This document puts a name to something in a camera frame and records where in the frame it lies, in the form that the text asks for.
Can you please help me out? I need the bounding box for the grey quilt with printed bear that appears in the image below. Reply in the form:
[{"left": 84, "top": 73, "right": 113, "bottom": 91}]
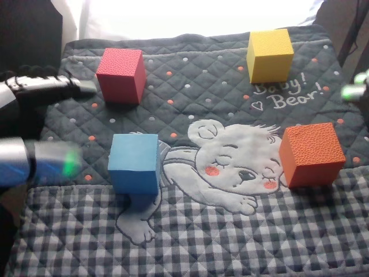
[{"left": 4, "top": 24, "right": 369, "bottom": 277}]

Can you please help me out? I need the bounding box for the red foam cube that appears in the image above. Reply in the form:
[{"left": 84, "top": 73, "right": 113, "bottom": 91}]
[{"left": 96, "top": 48, "right": 147, "bottom": 104}]

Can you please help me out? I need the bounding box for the yellow foam cube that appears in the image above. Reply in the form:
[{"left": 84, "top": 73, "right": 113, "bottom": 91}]
[{"left": 246, "top": 28, "right": 294, "bottom": 84}]

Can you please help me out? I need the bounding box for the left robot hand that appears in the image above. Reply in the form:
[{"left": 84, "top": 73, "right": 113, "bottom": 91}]
[{"left": 0, "top": 65, "right": 97, "bottom": 188}]

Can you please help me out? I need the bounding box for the blue foam cube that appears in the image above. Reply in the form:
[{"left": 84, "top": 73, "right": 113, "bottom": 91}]
[{"left": 107, "top": 133, "right": 161, "bottom": 211}]

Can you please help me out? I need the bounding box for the black stand pole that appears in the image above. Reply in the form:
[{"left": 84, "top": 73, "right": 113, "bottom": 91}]
[{"left": 337, "top": 0, "right": 366, "bottom": 67}]

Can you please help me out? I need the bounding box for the orange foam cube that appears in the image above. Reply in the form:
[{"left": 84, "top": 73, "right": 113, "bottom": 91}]
[{"left": 278, "top": 122, "right": 346, "bottom": 189}]

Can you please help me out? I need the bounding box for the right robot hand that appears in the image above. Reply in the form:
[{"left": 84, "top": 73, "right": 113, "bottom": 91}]
[{"left": 340, "top": 70, "right": 369, "bottom": 130}]

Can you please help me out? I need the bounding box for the white curtain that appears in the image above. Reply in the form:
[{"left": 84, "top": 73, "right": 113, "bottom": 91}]
[{"left": 51, "top": 0, "right": 323, "bottom": 41}]

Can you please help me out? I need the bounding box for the black panel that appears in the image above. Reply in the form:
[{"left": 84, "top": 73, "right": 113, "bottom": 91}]
[{"left": 0, "top": 0, "right": 63, "bottom": 74}]

